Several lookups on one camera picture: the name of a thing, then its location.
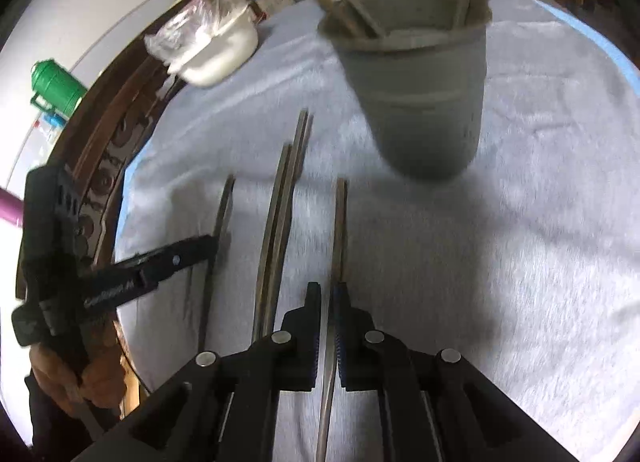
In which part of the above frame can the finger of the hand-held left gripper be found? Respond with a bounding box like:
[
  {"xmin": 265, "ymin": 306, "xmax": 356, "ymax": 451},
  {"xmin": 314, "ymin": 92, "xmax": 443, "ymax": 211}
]
[{"xmin": 75, "ymin": 234, "xmax": 220, "ymax": 316}]

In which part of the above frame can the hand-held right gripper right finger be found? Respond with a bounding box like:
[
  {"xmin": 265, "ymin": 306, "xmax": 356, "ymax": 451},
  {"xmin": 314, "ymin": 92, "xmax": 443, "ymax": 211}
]
[{"xmin": 331, "ymin": 282, "xmax": 582, "ymax": 462}]

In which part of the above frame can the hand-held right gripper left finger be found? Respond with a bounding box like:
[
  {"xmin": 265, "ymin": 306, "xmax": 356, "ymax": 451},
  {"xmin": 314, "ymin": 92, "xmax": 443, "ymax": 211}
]
[{"xmin": 70, "ymin": 282, "xmax": 322, "ymax": 462}]

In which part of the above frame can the grey perforated metal utensil cup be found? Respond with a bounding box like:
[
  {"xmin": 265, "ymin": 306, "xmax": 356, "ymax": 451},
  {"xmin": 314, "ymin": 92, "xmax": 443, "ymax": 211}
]
[{"xmin": 317, "ymin": 0, "xmax": 494, "ymax": 182}]

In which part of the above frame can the person's left forearm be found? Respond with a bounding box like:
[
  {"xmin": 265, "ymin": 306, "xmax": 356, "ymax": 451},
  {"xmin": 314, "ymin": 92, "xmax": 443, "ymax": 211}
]
[{"xmin": 25, "ymin": 377, "xmax": 96, "ymax": 453}]

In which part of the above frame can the person's left hand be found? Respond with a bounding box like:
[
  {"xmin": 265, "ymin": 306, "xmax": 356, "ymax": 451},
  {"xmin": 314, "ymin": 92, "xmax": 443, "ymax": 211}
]
[{"xmin": 30, "ymin": 321, "xmax": 126, "ymax": 414}]

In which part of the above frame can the purple bottle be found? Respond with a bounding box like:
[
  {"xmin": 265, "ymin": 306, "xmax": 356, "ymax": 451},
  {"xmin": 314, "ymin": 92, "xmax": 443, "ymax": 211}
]
[{"xmin": 0, "ymin": 185, "xmax": 24, "ymax": 227}]

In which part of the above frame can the dark carved wooden sideboard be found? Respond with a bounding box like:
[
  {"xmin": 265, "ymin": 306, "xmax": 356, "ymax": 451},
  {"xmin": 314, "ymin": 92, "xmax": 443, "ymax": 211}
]
[{"xmin": 15, "ymin": 0, "xmax": 271, "ymax": 408}]

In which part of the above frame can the green thermos flask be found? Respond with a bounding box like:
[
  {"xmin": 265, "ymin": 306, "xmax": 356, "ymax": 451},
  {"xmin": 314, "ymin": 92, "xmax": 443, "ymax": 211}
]
[{"xmin": 30, "ymin": 59, "xmax": 89, "ymax": 116}]

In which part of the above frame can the grey table cloth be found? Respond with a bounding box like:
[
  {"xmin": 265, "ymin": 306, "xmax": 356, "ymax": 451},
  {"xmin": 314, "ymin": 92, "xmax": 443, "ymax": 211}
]
[{"xmin": 115, "ymin": 0, "xmax": 640, "ymax": 462}]

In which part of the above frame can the white pot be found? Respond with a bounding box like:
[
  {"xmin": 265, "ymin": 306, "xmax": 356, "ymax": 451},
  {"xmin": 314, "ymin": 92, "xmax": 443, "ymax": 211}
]
[{"xmin": 167, "ymin": 17, "xmax": 260, "ymax": 89}]

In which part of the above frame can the clear plastic bag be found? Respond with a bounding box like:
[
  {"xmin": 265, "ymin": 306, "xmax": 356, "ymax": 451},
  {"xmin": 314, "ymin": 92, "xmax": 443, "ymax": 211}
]
[{"xmin": 143, "ymin": 0, "xmax": 251, "ymax": 69}]

